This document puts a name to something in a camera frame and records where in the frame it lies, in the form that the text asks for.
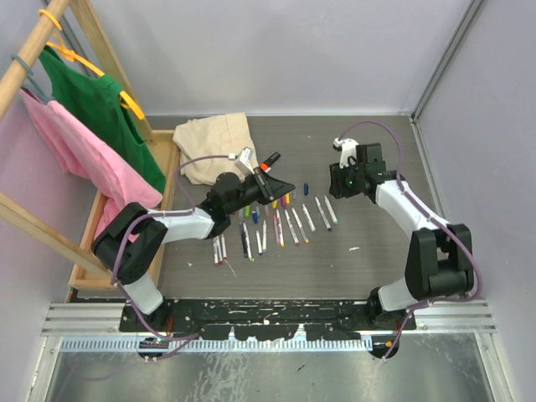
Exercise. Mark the yellow end rainbow pen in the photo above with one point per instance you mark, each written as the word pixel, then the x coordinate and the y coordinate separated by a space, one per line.
pixel 279 228

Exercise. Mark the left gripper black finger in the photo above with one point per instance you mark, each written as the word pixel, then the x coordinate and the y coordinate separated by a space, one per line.
pixel 274 182
pixel 280 189

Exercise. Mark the yellow hanger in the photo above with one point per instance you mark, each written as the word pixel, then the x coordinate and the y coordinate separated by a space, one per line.
pixel 88 67

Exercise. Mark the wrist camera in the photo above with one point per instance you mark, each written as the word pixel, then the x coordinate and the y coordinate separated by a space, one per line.
pixel 347 148
pixel 242 160

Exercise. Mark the green shirt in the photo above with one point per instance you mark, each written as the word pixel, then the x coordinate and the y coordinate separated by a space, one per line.
pixel 95 102

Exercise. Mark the pink shirt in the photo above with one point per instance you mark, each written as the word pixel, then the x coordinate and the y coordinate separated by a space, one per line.
pixel 80 152

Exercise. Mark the grey cap white marker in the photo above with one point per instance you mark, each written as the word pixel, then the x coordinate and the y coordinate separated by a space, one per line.
pixel 308 218

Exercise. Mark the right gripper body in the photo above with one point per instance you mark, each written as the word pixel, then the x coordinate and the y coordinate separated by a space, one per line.
pixel 347 179

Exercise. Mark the red cap white pen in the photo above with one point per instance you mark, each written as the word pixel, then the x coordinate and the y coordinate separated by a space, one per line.
pixel 223 247

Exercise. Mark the beige folded cloth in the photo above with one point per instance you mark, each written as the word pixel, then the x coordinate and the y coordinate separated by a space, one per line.
pixel 205 143

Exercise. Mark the orange black highlighter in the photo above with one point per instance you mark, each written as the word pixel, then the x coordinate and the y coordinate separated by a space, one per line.
pixel 267 165

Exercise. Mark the grey cable duct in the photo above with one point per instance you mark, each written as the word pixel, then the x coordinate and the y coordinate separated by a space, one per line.
pixel 142 344

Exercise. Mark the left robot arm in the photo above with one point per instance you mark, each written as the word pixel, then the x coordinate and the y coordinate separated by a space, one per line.
pixel 128 244

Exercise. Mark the lilac pen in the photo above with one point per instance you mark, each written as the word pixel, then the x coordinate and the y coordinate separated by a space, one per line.
pixel 276 230

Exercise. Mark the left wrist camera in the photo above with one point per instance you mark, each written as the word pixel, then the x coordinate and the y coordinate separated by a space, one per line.
pixel 242 160

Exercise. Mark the wooden clothes rack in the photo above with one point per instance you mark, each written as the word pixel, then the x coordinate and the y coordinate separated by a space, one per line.
pixel 11 83

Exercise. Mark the teal cap white marker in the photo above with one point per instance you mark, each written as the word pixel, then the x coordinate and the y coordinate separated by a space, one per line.
pixel 331 210

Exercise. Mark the dark purple clear pen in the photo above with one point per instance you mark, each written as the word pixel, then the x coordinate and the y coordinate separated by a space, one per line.
pixel 243 239

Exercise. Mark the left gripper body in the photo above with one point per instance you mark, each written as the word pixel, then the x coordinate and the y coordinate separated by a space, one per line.
pixel 255 189

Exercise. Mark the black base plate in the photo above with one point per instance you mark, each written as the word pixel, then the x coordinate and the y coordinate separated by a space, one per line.
pixel 268 320

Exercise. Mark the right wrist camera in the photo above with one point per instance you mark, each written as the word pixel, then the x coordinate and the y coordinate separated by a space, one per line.
pixel 347 148

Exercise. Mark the grey end white marker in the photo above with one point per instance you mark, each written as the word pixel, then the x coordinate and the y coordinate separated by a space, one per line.
pixel 264 237

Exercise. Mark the green cap rainbow pen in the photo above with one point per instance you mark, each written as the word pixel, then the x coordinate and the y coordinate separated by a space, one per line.
pixel 247 242

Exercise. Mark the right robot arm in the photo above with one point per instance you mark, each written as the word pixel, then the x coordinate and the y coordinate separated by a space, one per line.
pixel 439 263

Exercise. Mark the blue end white marker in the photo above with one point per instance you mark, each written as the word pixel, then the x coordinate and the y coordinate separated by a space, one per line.
pixel 259 242

